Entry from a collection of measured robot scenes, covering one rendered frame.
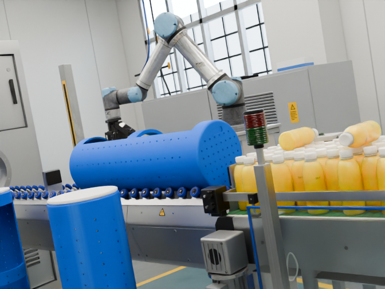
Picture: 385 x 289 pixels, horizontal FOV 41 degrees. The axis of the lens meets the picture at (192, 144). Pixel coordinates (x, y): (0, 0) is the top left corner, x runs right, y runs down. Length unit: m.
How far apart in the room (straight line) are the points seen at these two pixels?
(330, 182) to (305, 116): 2.00
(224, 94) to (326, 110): 1.45
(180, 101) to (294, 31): 1.22
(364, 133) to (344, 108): 2.24
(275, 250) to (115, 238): 0.70
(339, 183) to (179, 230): 0.79
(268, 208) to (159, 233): 0.83
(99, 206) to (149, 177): 0.33
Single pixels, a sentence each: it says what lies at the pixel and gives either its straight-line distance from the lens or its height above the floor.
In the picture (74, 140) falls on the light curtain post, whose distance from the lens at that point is 3.35.
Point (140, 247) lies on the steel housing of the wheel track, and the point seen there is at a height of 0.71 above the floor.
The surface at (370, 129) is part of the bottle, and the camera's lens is 1.68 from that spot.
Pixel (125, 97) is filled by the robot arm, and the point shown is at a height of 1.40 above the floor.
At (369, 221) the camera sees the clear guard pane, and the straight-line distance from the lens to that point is 1.52.
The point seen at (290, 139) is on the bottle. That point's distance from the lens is 1.85.
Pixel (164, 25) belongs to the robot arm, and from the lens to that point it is 2.46.
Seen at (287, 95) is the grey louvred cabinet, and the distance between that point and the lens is 3.72.
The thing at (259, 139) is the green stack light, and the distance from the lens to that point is 1.50.
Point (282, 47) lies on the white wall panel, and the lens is 5.03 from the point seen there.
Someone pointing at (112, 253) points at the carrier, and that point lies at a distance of 2.02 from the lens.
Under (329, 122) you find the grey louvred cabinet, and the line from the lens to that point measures 3.73.
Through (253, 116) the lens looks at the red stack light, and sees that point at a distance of 1.49.
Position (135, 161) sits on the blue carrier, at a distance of 2.25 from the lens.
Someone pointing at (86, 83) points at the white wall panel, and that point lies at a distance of 7.49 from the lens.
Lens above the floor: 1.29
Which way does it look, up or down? 4 degrees down
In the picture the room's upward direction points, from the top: 10 degrees counter-clockwise
